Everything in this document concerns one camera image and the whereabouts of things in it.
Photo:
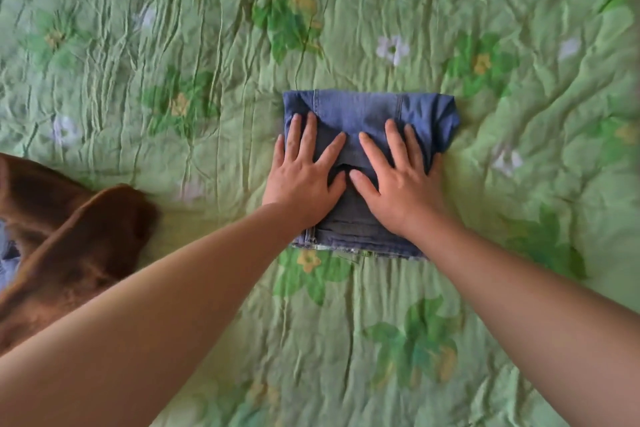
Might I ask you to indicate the person's right hand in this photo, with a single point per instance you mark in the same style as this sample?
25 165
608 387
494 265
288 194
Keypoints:
405 191

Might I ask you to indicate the person's left hand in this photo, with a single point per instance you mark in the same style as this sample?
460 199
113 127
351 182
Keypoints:
300 181

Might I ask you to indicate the brown fleece garment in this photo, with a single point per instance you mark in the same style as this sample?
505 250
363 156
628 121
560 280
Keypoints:
70 251

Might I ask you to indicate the person's right forearm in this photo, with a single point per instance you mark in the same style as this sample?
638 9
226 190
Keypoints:
540 321

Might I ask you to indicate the person's left forearm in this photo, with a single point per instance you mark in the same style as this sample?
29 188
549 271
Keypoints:
125 321

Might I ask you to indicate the green floral bedsheet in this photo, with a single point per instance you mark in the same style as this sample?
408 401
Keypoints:
150 16

